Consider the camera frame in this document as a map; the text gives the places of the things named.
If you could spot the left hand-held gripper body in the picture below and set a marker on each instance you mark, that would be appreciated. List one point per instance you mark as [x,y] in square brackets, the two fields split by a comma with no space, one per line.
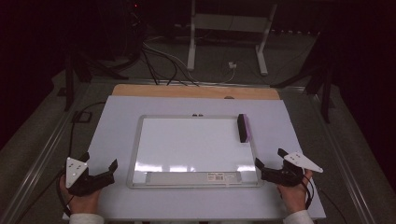
[77,183]

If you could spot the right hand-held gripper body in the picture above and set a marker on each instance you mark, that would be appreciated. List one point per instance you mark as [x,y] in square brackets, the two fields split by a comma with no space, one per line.
[285,177]

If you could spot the black and purple whiteboard eraser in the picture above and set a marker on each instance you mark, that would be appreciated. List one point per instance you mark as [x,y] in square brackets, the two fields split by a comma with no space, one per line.
[243,129]

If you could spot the person's left hand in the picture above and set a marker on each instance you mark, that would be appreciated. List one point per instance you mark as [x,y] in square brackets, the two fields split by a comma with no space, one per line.
[81,203]

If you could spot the person's right hand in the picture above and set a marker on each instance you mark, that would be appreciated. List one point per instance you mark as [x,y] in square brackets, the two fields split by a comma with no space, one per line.
[294,197]

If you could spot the black square floor plate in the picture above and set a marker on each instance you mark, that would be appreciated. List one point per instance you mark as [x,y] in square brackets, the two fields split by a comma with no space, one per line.
[74,117]

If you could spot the large white table sheet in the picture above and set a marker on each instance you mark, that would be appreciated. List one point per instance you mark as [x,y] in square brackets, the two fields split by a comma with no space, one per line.
[118,124]

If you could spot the black tripod stand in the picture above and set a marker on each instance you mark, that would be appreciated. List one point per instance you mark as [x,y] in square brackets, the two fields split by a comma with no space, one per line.
[326,99]
[69,84]

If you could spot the silver framed whiteboard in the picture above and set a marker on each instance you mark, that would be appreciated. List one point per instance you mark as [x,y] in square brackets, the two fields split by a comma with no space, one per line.
[193,143]

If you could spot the white plug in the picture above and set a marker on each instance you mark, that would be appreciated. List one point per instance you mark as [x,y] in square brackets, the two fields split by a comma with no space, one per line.
[232,65]

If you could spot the dark power strip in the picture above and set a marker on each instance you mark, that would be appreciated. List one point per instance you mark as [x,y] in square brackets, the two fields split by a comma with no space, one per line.
[295,31]

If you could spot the white metal stand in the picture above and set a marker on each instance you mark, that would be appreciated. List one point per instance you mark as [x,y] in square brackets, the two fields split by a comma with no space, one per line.
[191,46]

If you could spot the dark equipment rack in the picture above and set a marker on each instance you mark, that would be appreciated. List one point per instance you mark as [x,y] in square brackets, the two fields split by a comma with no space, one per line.
[135,28]

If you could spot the aluminium floor rail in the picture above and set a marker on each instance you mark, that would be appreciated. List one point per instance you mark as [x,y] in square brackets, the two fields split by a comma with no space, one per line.
[348,168]
[40,158]

